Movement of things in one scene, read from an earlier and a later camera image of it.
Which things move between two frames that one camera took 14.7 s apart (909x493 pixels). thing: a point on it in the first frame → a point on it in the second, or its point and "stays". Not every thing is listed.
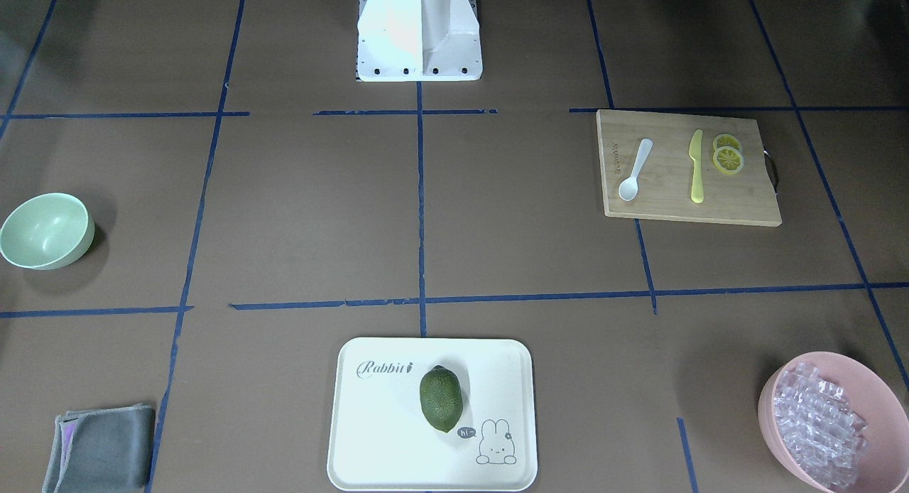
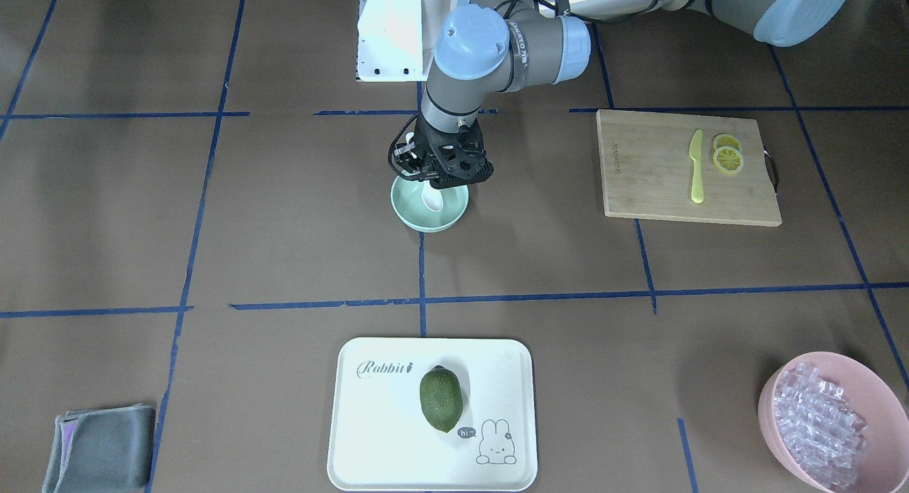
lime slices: [724, 140] stays
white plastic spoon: [628, 187] → [432, 197]
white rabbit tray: [432, 415] stays
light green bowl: [45, 231] → [408, 205]
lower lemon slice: [728, 160] stays
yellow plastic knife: [695, 150] stays
